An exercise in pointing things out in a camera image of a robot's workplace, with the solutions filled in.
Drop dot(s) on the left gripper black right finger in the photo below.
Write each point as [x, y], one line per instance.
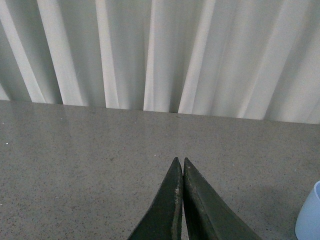
[207, 216]

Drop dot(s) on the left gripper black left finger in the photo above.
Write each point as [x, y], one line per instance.
[163, 219]

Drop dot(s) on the light blue plastic cup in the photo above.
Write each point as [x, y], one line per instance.
[308, 222]

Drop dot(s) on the white pleated curtain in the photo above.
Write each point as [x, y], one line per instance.
[251, 59]

